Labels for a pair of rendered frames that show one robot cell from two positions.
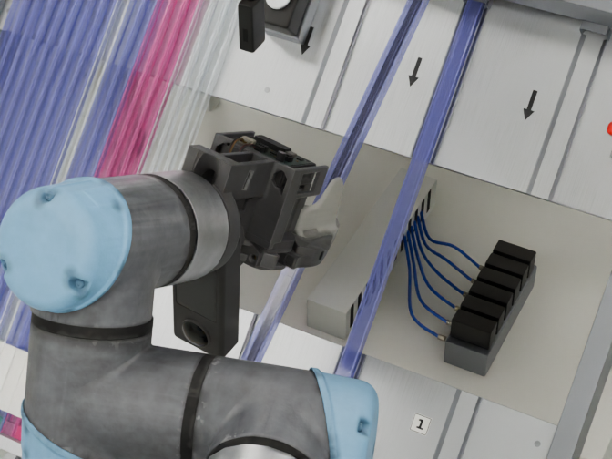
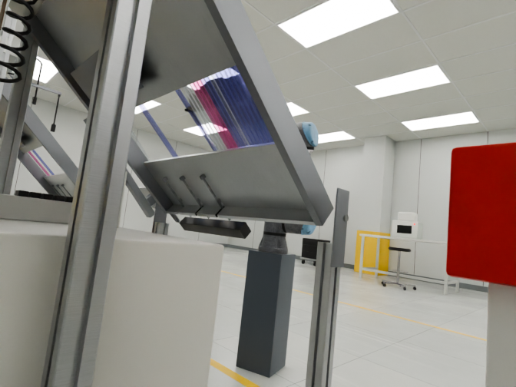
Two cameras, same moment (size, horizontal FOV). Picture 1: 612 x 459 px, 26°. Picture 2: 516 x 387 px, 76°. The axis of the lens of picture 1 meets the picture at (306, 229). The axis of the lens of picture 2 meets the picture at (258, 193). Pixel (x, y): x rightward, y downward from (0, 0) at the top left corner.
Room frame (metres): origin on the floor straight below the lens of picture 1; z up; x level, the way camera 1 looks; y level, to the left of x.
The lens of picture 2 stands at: (1.67, 0.53, 0.65)
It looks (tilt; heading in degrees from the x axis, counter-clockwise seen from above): 6 degrees up; 198
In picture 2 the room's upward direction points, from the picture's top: 6 degrees clockwise
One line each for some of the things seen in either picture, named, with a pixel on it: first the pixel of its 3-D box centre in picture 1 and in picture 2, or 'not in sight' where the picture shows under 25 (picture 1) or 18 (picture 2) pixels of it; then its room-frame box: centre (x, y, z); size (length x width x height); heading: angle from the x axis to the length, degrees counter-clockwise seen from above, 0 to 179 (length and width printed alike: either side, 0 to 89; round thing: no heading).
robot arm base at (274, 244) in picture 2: not in sight; (273, 242); (0.05, 0.11, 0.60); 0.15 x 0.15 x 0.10
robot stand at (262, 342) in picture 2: not in sight; (266, 308); (0.05, 0.11, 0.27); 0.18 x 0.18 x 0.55; 79
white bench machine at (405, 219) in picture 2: not in sight; (407, 225); (-4.76, 1.27, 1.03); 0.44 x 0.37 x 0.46; 69
